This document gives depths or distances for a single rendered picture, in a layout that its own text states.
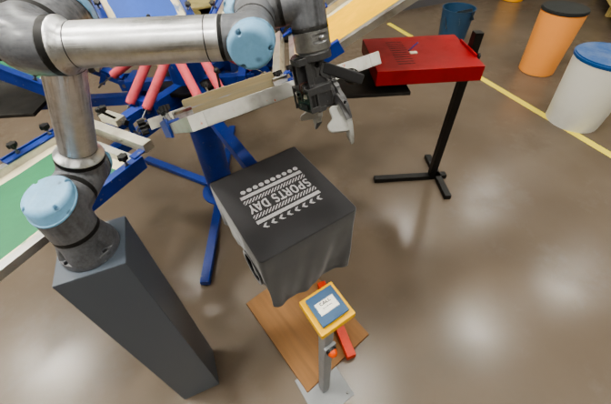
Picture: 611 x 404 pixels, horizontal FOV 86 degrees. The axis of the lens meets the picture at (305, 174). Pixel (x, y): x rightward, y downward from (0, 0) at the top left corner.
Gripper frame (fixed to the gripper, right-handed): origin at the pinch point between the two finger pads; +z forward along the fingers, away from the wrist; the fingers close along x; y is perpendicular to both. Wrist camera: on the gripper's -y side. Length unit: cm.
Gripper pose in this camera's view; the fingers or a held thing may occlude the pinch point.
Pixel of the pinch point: (335, 135)
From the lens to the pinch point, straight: 80.5
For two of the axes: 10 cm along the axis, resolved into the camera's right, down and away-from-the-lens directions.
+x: 5.1, 3.3, -7.9
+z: 1.9, 8.5, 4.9
